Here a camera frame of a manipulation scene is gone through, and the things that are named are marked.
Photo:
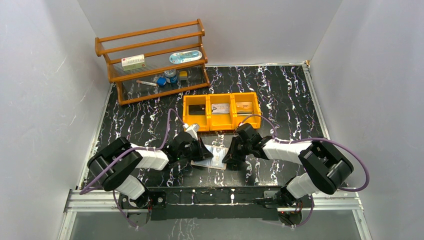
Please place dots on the white tube stick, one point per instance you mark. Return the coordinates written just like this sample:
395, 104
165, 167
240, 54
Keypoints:
153, 84

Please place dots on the wooden shelf rack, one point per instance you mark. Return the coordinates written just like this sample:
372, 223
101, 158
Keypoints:
156, 44

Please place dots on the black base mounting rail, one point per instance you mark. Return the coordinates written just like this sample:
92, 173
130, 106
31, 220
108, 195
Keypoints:
243, 202

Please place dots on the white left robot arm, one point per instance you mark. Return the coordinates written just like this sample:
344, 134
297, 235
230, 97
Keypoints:
114, 164

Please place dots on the silver credit card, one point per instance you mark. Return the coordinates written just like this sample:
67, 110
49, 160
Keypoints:
220, 108

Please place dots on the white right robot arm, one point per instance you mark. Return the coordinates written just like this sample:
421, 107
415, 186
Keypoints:
326, 168

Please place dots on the oval blue blister pack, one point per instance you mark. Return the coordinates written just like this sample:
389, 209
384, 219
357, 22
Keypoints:
185, 56

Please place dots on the round silver tin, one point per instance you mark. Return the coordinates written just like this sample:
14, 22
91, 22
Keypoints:
171, 76

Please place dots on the gold credit card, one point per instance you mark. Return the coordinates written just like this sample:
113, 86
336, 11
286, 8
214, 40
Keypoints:
244, 108

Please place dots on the yellow small box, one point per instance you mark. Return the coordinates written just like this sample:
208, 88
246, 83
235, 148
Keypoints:
183, 75

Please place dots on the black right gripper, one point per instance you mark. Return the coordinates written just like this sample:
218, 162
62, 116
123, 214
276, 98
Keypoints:
232, 157

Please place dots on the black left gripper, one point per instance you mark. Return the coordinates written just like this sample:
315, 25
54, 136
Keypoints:
197, 149

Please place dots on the white medicine box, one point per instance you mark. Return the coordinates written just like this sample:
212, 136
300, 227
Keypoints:
133, 62

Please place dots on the black credit card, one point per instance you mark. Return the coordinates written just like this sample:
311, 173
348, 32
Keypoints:
197, 109

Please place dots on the yellow three-compartment plastic bin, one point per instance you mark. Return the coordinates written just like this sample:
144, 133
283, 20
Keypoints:
226, 122

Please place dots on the blue small container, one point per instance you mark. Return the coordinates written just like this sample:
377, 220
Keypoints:
161, 81

